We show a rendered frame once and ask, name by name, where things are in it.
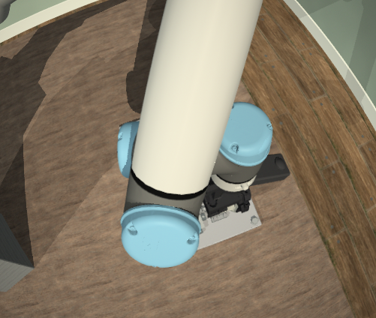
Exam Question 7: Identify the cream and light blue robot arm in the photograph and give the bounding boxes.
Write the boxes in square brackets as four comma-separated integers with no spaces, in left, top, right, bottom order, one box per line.
[117,0,290,268]

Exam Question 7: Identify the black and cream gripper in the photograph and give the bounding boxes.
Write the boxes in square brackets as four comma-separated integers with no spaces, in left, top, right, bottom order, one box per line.
[203,177,251,218]

